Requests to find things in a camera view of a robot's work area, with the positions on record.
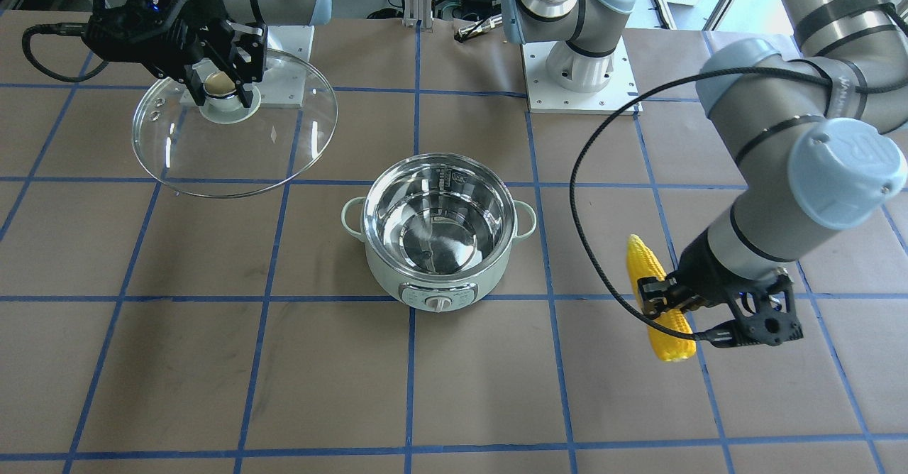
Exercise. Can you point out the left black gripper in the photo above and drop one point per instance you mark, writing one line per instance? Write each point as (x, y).
(704, 269)

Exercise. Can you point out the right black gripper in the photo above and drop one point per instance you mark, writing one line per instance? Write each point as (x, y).
(201, 28)

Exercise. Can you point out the yellow corn cob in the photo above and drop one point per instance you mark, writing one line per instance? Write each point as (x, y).
(643, 267)

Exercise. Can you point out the glass pot lid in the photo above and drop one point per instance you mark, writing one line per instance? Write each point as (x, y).
(178, 144)

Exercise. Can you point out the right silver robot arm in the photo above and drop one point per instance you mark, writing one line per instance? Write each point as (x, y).
(277, 12)

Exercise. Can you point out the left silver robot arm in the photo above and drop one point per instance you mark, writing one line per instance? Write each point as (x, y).
(810, 136)

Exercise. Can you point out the pale green electric pot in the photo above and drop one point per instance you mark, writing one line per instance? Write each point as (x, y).
(438, 230)

